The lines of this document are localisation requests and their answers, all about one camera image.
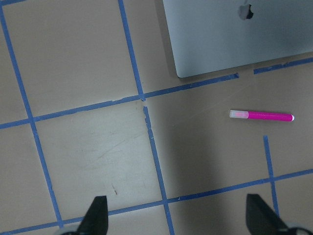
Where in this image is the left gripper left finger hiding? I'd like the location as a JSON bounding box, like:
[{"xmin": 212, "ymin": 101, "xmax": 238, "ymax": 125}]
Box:
[{"xmin": 58, "ymin": 196, "xmax": 109, "ymax": 235}]

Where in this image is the silver closed laptop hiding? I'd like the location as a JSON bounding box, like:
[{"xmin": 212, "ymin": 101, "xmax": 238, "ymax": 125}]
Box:
[{"xmin": 163, "ymin": 0, "xmax": 313, "ymax": 78}]

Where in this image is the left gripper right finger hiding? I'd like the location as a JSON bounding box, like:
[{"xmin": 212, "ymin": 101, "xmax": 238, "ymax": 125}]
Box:
[{"xmin": 246, "ymin": 194, "xmax": 312, "ymax": 235}]

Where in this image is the pink highlighter pen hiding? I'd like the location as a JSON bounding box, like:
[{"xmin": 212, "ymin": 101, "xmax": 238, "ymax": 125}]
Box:
[{"xmin": 229, "ymin": 110, "xmax": 295, "ymax": 122}]

